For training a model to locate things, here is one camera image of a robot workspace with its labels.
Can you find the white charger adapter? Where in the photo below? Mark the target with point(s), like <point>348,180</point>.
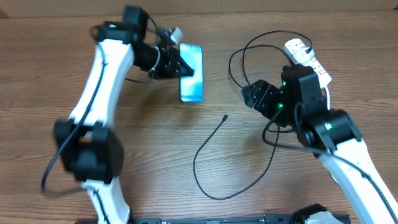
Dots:
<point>303,55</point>

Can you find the white power strip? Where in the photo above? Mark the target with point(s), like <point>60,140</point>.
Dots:
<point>294,44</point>

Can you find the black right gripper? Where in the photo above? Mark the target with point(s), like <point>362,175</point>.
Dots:
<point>263,94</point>

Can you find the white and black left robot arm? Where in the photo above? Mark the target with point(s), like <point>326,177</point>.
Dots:
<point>87,144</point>

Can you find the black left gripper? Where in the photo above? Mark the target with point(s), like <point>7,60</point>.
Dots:
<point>173,60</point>

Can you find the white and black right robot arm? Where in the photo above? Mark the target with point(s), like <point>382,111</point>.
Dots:
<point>331,135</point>

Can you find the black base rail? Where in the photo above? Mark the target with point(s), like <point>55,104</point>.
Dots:
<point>267,219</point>

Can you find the smartphone with blue-white screen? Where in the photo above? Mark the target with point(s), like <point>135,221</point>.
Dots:
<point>191,84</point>

